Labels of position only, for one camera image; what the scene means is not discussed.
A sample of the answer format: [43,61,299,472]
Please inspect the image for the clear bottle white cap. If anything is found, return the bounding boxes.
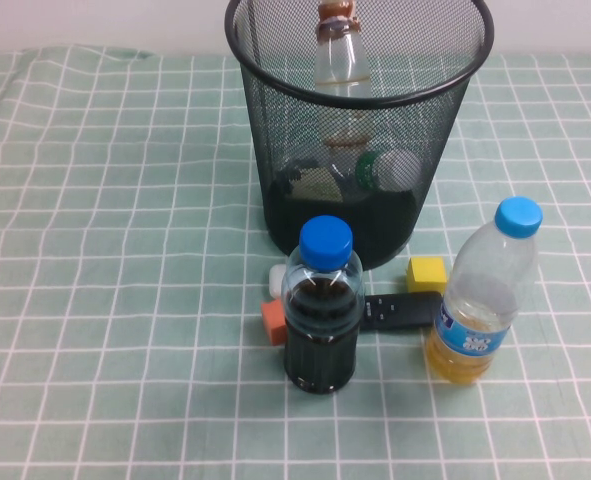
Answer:
[274,148,424,202]

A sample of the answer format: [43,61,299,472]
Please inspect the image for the black remote control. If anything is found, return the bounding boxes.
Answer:
[359,291,445,330]

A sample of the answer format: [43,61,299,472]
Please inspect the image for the dark liquid bottle blue cap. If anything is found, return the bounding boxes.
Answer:
[280,215,365,395]

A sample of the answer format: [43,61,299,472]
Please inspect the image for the yellow cube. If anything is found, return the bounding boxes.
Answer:
[406,256,448,295]

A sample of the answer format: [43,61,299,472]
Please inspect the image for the small white cube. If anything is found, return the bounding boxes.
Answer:
[268,263,289,300]

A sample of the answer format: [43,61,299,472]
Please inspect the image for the yellow liquid bottle blue cap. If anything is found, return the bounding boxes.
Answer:
[423,196,544,385]

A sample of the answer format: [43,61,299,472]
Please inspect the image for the orange cube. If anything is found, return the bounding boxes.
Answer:
[260,298,287,347]

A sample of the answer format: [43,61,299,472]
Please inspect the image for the black mesh wastebasket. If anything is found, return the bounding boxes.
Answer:
[224,0,496,272]

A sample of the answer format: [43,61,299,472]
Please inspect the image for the small bottle beige cap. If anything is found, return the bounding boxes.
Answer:
[313,0,374,151]

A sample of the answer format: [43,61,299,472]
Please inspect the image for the green checkered tablecloth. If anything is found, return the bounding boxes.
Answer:
[0,44,591,480]

